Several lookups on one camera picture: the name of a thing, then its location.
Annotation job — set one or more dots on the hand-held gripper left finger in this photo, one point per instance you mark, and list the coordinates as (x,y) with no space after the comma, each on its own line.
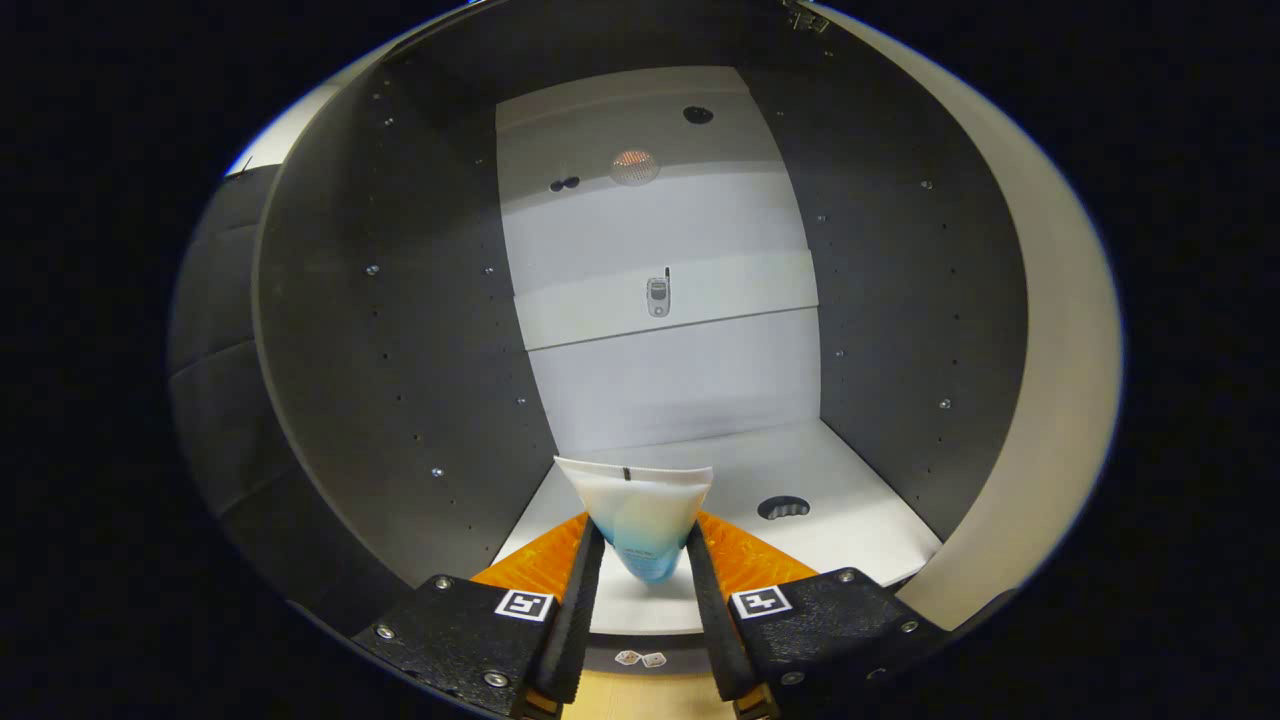
(580,620)

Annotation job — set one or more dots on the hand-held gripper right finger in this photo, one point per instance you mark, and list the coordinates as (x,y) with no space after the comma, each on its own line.
(712,620)

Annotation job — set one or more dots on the blue and white tube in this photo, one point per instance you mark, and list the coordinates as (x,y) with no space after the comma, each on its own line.
(640,520)

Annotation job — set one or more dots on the dark grey cabinet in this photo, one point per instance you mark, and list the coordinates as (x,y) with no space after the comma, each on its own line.
(400,300)

